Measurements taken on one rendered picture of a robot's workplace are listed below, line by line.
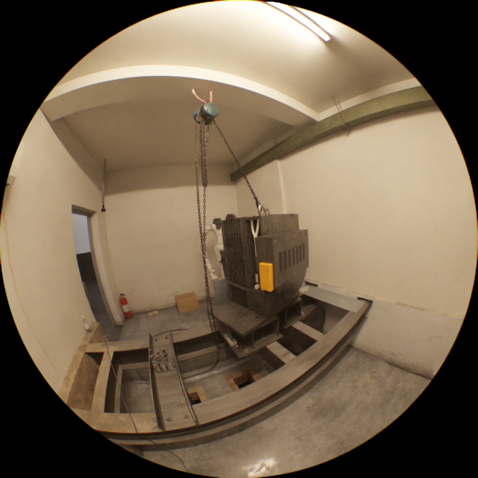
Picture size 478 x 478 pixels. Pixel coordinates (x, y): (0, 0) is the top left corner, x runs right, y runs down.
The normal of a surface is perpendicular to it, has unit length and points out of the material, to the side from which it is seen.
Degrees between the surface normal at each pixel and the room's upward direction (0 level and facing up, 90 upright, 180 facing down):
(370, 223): 90
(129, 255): 90
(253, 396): 0
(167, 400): 0
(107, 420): 0
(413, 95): 90
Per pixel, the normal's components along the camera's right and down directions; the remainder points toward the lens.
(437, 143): -0.88, 0.14
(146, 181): 0.46, 0.05
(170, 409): -0.10, -0.99
